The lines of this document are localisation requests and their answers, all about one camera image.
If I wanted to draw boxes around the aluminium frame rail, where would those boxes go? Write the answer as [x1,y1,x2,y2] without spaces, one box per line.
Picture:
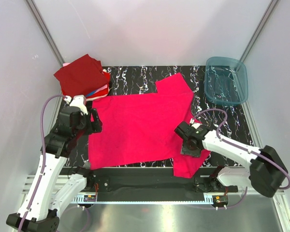
[21,174,286,206]

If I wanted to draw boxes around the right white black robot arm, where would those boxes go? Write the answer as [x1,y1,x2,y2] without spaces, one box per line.
[174,121,289,198]

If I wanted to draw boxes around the left aluminium corner post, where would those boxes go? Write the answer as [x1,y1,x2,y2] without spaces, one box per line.
[24,0,65,67]

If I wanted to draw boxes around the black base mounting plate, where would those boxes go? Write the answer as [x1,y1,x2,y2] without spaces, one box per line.
[86,168,237,203]

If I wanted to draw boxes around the right aluminium corner post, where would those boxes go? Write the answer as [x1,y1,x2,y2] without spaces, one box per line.
[240,0,280,63]

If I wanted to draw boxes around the stack of folded t shirts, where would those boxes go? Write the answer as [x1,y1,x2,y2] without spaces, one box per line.
[61,62,112,101]

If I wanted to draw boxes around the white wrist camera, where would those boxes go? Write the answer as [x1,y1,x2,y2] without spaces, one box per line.
[63,95,88,115]
[189,118,202,129]

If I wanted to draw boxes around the black marble pattern mat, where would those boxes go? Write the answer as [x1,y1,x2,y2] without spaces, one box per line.
[64,65,260,168]

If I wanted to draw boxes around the teal translucent plastic bin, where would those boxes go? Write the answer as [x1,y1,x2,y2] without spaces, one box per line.
[204,57,248,106]

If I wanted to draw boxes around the folded dark red t shirt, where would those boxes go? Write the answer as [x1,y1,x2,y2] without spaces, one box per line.
[54,54,110,97]

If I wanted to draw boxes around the aluminium corner post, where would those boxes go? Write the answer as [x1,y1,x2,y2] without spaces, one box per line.
[240,0,280,63]
[24,0,65,67]

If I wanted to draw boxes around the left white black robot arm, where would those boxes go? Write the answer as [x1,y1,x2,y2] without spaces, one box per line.
[6,106,102,232]

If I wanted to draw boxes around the bright pink t shirt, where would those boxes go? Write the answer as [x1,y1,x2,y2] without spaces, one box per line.
[88,73,210,178]

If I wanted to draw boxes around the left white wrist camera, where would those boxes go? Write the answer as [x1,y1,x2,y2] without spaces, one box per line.
[63,95,88,115]

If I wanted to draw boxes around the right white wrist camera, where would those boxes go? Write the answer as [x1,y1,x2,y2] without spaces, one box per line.
[189,118,202,129]

